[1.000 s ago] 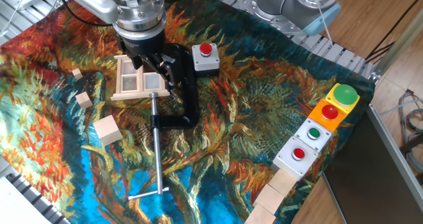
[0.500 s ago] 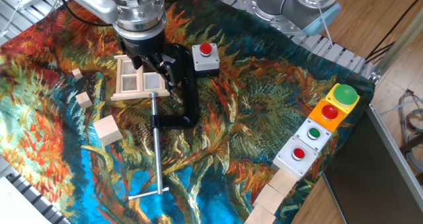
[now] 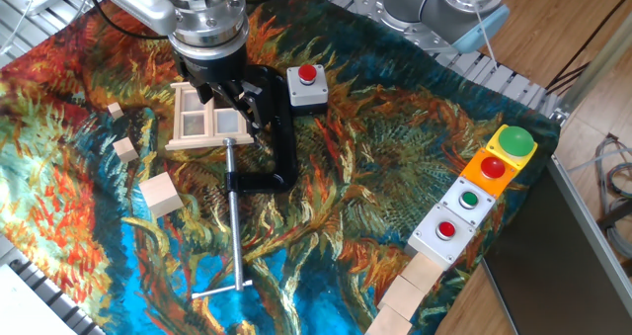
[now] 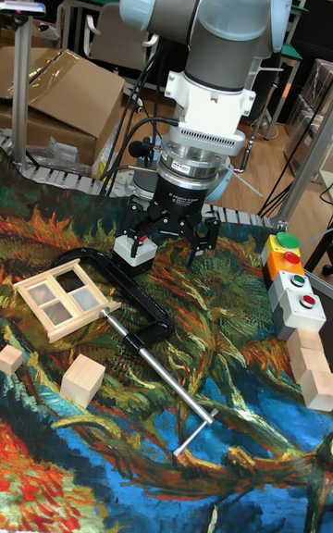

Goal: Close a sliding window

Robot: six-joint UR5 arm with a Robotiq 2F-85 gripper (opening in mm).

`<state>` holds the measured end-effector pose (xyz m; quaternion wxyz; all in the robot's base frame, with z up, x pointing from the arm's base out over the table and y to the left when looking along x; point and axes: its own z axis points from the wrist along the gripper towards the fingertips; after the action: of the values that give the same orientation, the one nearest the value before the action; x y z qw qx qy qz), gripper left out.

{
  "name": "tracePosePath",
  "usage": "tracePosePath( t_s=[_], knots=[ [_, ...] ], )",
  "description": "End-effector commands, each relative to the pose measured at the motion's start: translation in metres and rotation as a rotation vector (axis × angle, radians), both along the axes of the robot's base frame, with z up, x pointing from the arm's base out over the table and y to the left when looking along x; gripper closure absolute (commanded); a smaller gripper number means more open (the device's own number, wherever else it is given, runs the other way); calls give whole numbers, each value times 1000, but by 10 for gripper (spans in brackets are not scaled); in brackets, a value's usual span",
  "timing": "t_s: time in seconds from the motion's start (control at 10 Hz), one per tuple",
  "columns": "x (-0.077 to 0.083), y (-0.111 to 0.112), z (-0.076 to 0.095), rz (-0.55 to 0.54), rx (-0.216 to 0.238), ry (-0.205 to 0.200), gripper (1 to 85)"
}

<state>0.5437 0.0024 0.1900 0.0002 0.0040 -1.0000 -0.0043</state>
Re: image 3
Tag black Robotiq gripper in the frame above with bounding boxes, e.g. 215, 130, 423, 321
172, 41, 266, 129

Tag small wooden sliding window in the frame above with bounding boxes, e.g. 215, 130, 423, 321
164, 80, 256, 152

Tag black C-clamp with silver screw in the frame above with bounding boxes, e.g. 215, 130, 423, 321
191, 63, 300, 300

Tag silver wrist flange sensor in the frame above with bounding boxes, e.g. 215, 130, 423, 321
166, 0, 251, 60

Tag grey box red button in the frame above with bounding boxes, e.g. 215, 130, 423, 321
285, 63, 331, 117
405, 202, 478, 271

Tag medium wooden cube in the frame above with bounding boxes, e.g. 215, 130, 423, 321
112, 136, 140, 164

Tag large wooden cube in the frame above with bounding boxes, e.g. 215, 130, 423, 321
138, 171, 185, 219

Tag colourful painted cloth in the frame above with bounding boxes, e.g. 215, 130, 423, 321
0, 0, 563, 335

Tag grey box green button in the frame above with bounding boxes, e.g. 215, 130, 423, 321
437, 175, 498, 227

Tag white zip tie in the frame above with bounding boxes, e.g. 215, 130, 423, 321
472, 1, 499, 70

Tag orange box red button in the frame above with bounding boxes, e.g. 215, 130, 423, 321
458, 146, 519, 199

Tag yellow box green mushroom button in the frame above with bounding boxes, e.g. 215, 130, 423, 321
485, 124, 539, 171

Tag white board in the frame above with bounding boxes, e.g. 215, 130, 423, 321
0, 263, 76, 335

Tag dark panel with aluminium edge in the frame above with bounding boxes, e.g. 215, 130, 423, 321
481, 154, 632, 335

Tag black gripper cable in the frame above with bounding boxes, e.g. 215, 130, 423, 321
82, 0, 170, 42

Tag black floor cables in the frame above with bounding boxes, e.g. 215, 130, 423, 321
544, 0, 632, 98

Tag aluminium frame post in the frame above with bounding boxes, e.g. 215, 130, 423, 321
552, 23, 632, 125

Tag grey cable bundle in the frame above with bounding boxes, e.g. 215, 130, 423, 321
592, 132, 632, 262

